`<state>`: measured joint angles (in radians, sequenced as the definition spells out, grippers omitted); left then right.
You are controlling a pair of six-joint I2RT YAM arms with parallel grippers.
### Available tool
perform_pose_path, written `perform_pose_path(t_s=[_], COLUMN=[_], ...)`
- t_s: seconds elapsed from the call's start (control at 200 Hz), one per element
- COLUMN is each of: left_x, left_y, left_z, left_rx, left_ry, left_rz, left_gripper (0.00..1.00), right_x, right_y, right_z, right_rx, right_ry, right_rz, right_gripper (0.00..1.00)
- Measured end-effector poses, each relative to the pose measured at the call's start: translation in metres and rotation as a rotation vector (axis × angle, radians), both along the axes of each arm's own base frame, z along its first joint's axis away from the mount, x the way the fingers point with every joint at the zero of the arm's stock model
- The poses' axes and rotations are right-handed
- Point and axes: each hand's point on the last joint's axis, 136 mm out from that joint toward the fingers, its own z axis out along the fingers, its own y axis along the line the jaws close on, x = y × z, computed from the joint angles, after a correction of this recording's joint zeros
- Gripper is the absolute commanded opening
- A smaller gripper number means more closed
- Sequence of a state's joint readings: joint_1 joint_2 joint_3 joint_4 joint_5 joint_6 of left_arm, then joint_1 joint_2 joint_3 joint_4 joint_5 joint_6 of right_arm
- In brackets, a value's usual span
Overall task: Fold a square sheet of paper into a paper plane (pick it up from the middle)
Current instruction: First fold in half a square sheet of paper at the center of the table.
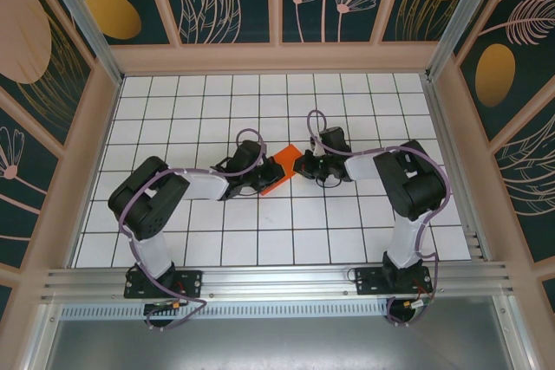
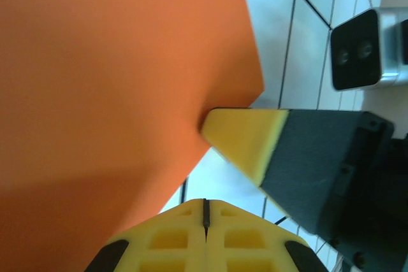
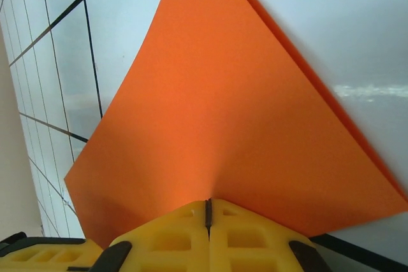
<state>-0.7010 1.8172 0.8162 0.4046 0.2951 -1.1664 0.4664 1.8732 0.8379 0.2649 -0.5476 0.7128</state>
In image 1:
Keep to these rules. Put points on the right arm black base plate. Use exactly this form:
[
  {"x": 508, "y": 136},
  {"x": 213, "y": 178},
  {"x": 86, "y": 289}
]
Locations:
[{"x": 366, "y": 281}]

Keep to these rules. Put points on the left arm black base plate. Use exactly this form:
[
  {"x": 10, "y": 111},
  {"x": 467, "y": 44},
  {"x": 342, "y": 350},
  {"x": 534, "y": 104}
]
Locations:
[{"x": 193, "y": 283}]

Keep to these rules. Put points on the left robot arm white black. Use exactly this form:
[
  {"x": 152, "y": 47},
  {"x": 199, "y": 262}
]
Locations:
[{"x": 147, "y": 196}]

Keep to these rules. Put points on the aluminium corner post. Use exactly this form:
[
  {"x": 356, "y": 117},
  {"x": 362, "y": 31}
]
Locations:
[
  {"x": 86, "y": 19},
  {"x": 466, "y": 19}
]

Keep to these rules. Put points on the grey metal sheet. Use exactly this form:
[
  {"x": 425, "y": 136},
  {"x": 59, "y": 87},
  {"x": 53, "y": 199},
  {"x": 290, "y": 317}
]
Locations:
[{"x": 277, "y": 344}]

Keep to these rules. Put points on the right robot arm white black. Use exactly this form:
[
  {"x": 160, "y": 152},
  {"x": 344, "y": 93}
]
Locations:
[{"x": 412, "y": 183}]

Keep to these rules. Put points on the aluminium side rail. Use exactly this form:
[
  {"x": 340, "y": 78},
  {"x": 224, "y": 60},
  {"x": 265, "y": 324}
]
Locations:
[{"x": 437, "y": 105}]

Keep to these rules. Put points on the long aluminium base rail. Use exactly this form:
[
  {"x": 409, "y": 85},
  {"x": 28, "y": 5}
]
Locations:
[{"x": 277, "y": 279}]

